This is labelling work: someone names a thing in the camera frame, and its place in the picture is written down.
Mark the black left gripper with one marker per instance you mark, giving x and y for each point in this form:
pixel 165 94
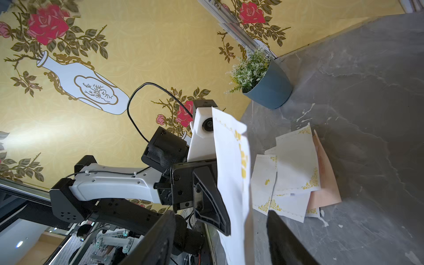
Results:
pixel 185 183

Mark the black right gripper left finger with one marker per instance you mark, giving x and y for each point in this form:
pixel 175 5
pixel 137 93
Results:
pixel 156 247

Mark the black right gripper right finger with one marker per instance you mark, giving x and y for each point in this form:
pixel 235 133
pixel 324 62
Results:
pixel 284 247

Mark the pink stationery sheet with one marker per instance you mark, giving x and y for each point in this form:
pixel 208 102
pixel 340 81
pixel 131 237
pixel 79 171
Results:
pixel 329 193

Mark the white yellow-flowered stationery sheet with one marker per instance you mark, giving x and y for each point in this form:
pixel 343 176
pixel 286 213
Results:
pixel 313 213

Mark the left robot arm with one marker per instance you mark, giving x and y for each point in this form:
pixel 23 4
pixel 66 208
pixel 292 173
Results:
pixel 100 193

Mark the blue plant pot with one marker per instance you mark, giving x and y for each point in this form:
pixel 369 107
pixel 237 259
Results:
pixel 273 90

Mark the green artificial plant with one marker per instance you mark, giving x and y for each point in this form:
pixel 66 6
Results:
pixel 249 71

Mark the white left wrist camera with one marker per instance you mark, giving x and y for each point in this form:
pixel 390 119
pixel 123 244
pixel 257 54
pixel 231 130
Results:
pixel 202 146

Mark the aluminium frame corner post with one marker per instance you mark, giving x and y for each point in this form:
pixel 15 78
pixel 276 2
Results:
pixel 230 24

